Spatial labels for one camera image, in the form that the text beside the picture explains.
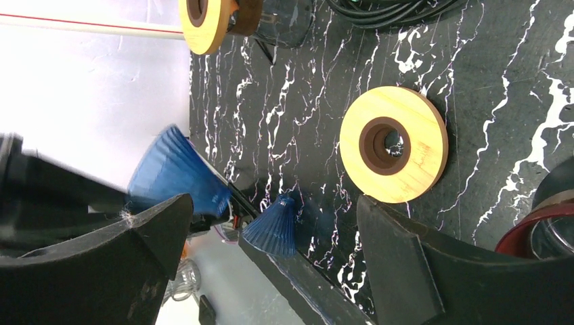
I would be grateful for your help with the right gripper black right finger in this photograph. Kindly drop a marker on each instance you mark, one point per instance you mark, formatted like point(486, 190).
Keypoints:
point(421, 276)

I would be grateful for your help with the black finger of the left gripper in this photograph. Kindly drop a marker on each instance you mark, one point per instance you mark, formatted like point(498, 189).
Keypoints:
point(45, 204)

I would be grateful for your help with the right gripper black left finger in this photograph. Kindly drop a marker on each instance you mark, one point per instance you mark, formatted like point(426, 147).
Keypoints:
point(114, 275)

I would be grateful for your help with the blue plastic dripper cone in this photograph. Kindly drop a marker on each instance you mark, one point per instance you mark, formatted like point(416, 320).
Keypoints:
point(171, 167)

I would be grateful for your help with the glass carafe with brown collar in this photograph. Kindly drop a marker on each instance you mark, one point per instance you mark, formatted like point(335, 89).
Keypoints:
point(283, 23)

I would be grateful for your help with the white pvc pipe frame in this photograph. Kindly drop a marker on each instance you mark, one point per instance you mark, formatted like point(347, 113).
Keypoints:
point(113, 27)

